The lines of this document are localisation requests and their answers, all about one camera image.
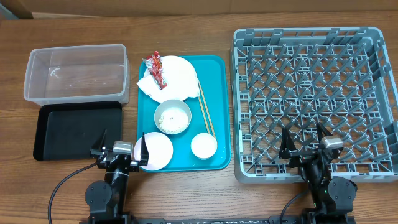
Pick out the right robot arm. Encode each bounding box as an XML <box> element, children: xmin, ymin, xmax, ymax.
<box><xmin>279</xmin><ymin>123</ymin><xmax>358</xmax><ymax>224</ymax></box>

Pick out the wooden chopstick left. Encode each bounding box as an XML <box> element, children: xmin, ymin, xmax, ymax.
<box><xmin>198</xmin><ymin>95</ymin><xmax>210</xmax><ymax>134</ymax></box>

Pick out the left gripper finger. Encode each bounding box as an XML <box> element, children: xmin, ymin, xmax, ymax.
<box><xmin>91</xmin><ymin>129</ymin><xmax>107</xmax><ymax>151</ymax></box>
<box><xmin>140</xmin><ymin>132</ymin><xmax>149</xmax><ymax>161</ymax></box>

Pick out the clear plastic waste bin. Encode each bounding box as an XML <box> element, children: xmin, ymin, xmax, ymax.
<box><xmin>24</xmin><ymin>44</ymin><xmax>130</xmax><ymax>106</ymax></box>

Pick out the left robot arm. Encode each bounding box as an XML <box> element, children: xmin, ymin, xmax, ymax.
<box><xmin>85</xmin><ymin>130</ymin><xmax>149</xmax><ymax>224</ymax></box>

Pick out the white napkin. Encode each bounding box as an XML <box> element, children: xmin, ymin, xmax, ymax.
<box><xmin>137</xmin><ymin>75</ymin><xmax>160</xmax><ymax>96</ymax></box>

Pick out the white cup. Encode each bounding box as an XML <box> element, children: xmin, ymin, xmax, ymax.
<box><xmin>191</xmin><ymin>133</ymin><xmax>218</xmax><ymax>160</ymax></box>

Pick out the large white plate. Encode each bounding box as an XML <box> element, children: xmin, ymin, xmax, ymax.
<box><xmin>143</xmin><ymin>55</ymin><xmax>200</xmax><ymax>103</ymax></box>

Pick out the grey dishwasher rack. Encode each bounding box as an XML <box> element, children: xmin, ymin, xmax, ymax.
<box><xmin>231</xmin><ymin>27</ymin><xmax>397</xmax><ymax>184</ymax></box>

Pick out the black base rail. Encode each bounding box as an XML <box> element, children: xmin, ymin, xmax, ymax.
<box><xmin>80</xmin><ymin>215</ymin><xmax>356</xmax><ymax>224</ymax></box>

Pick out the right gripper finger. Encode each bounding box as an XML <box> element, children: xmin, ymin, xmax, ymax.
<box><xmin>316</xmin><ymin>123</ymin><xmax>332</xmax><ymax>140</ymax></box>
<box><xmin>280</xmin><ymin>127</ymin><xmax>297</xmax><ymax>152</ymax></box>

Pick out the wooden chopstick right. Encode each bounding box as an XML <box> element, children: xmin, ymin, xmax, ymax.
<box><xmin>198</xmin><ymin>80</ymin><xmax>216</xmax><ymax>139</ymax></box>

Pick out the wooden chopstick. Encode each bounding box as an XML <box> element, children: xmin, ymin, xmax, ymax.
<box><xmin>198</xmin><ymin>95</ymin><xmax>210</xmax><ymax>134</ymax></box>
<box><xmin>198</xmin><ymin>80</ymin><xmax>216</xmax><ymax>139</ymax></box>

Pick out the grey bowl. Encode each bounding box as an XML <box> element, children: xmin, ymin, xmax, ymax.
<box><xmin>154</xmin><ymin>100</ymin><xmax>192</xmax><ymax>134</ymax></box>

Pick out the small pink bowl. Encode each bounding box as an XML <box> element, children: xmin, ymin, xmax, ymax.
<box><xmin>141</xmin><ymin>132</ymin><xmax>174</xmax><ymax>171</ymax></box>

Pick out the black plastic tray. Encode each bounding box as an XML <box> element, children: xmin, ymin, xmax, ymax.
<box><xmin>33</xmin><ymin>101</ymin><xmax>123</xmax><ymax>161</ymax></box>

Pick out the teal serving tray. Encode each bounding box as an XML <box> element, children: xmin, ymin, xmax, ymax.
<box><xmin>133</xmin><ymin>55</ymin><xmax>231</xmax><ymax>172</ymax></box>

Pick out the red snack wrapper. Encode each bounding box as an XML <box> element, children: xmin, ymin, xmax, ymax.
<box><xmin>142</xmin><ymin>51</ymin><xmax>167</xmax><ymax>90</ymax></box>

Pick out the leftover rice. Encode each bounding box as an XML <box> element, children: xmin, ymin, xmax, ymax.
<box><xmin>159</xmin><ymin>108</ymin><xmax>190</xmax><ymax>134</ymax></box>

